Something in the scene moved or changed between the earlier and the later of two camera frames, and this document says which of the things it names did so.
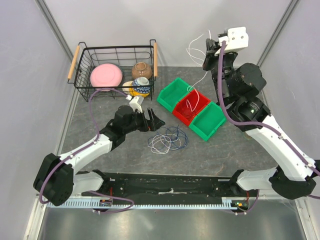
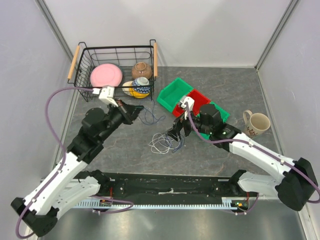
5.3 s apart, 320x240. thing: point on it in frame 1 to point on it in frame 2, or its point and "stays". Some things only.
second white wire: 161,143 stays
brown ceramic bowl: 141,69 stays
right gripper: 213,45 to 174,132
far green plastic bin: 172,93 stays
